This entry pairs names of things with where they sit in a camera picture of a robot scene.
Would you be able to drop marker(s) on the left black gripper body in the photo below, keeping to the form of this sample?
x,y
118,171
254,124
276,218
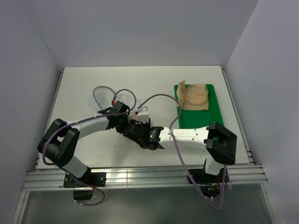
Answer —
x,y
123,121

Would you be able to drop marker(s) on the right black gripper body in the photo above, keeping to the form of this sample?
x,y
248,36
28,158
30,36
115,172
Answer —
x,y
146,124

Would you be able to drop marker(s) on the mesh laundry bag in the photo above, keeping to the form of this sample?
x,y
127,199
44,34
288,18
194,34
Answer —
x,y
102,97

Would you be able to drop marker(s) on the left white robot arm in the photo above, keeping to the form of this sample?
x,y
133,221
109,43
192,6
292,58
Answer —
x,y
60,141

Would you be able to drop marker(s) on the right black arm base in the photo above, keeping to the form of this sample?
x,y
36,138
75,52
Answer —
x,y
212,183

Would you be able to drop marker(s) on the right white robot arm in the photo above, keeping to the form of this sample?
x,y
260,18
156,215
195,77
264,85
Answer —
x,y
215,138

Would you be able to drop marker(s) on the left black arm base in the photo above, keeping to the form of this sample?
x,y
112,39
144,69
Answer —
x,y
83,187

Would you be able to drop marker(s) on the beige bra in tray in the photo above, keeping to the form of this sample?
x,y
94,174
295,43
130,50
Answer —
x,y
193,97

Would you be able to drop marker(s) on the green plastic tray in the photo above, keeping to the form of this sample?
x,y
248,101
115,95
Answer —
x,y
196,119

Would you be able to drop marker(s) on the aluminium frame rail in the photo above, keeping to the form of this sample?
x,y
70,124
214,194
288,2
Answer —
x,y
146,177

